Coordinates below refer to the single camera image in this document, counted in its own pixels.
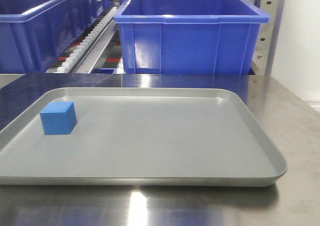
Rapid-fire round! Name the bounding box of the blue foam cube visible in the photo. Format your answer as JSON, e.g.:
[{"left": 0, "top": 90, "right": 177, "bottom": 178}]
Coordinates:
[{"left": 39, "top": 101, "right": 77, "bottom": 135}]

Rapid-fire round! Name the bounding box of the blue plastic bin right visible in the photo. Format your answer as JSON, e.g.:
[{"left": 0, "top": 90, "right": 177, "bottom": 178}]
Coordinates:
[{"left": 114, "top": 0, "right": 270, "bottom": 75}]

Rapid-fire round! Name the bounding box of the blue plastic bin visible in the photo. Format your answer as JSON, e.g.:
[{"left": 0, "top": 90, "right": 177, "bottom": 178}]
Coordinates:
[
  {"left": 114, "top": 0, "right": 270, "bottom": 75},
  {"left": 0, "top": 0, "right": 110, "bottom": 74}
]

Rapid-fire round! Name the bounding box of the grey metal tray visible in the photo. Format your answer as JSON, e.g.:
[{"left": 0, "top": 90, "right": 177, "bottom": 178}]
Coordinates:
[{"left": 0, "top": 87, "right": 287, "bottom": 187}]

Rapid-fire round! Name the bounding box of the blue plastic bin left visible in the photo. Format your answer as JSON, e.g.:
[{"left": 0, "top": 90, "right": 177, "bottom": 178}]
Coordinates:
[{"left": 0, "top": 0, "right": 110, "bottom": 74}]

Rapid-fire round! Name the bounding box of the white roller conveyor rail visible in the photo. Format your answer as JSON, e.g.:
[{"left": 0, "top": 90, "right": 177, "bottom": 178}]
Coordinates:
[{"left": 52, "top": 6, "right": 118, "bottom": 74}]

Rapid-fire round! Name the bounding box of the grey metal shelf post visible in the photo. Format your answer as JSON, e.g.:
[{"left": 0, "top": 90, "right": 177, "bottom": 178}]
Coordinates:
[{"left": 264, "top": 0, "right": 285, "bottom": 77}]

